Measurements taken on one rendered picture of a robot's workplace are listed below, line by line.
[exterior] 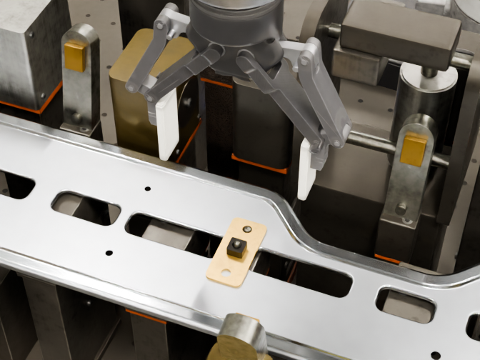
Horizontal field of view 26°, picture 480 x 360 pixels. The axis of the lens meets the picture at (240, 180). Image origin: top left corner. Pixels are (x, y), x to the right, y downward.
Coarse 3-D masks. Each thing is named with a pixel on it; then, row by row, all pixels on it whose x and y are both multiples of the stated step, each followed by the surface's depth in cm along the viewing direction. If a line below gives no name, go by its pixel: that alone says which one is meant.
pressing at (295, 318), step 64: (0, 128) 118; (64, 192) 111; (128, 192) 111; (192, 192) 111; (256, 192) 110; (0, 256) 105; (64, 256) 105; (128, 256) 105; (192, 256) 105; (320, 256) 105; (192, 320) 100; (320, 320) 100; (384, 320) 100; (448, 320) 100
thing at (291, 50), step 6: (282, 42) 84; (288, 42) 83; (294, 42) 83; (282, 48) 83; (288, 48) 83; (294, 48) 83; (300, 48) 83; (306, 48) 82; (312, 48) 82; (288, 54) 83; (294, 54) 83; (318, 54) 83; (294, 60) 84; (318, 60) 84; (294, 66) 83
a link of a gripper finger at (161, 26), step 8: (176, 8) 86; (160, 16) 85; (160, 24) 85; (168, 24) 85; (160, 32) 86; (168, 32) 86; (152, 40) 87; (160, 40) 86; (168, 40) 87; (152, 48) 87; (160, 48) 87; (144, 56) 88; (152, 56) 88; (144, 64) 89; (152, 64) 89; (136, 72) 90; (144, 72) 90; (128, 80) 91; (136, 80) 91; (128, 88) 92; (136, 88) 92
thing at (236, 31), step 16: (192, 0) 80; (192, 16) 81; (208, 16) 79; (224, 16) 79; (240, 16) 78; (256, 16) 79; (272, 16) 80; (192, 32) 85; (208, 32) 80; (224, 32) 80; (240, 32) 80; (256, 32) 80; (272, 32) 81; (224, 48) 84; (240, 48) 84; (256, 48) 83; (272, 48) 83; (224, 64) 86; (272, 64) 84
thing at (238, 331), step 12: (228, 324) 87; (240, 324) 87; (252, 324) 87; (228, 336) 87; (240, 336) 87; (252, 336) 87; (264, 336) 89; (228, 348) 89; (240, 348) 88; (252, 348) 87; (264, 348) 91
